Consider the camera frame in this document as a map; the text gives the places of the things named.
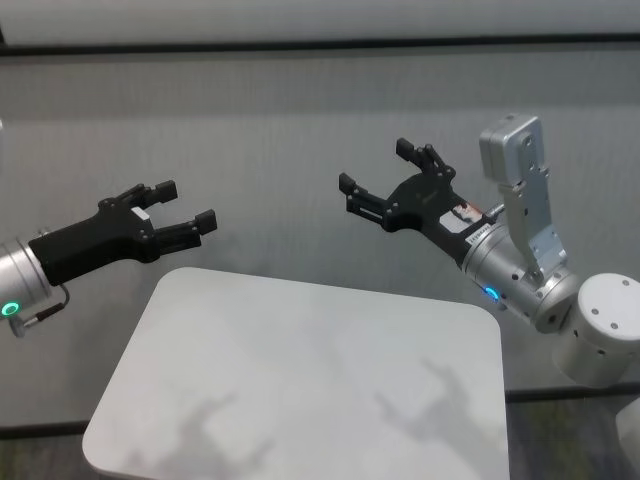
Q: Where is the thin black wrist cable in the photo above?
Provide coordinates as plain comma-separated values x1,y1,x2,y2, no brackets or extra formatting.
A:
10,283,72,339

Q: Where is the white wall whiteboard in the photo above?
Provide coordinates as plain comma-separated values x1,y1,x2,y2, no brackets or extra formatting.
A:
0,0,640,49

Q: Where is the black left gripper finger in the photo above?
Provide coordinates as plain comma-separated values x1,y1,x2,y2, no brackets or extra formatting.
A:
115,179,179,211
149,208,218,260

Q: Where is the black whiteboard tray rail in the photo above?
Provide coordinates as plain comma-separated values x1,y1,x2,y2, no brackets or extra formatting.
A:
0,30,640,57

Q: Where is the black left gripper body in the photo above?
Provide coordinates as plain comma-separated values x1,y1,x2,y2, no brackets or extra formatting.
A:
28,196,162,287

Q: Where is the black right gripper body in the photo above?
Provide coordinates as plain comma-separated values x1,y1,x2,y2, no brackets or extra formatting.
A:
380,170,494,265

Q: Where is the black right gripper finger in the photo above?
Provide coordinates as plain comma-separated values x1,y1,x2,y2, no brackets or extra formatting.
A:
337,172,399,232
395,138,458,182

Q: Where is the white square pedestal table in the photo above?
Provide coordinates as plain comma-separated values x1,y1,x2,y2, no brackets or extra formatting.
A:
81,266,512,480

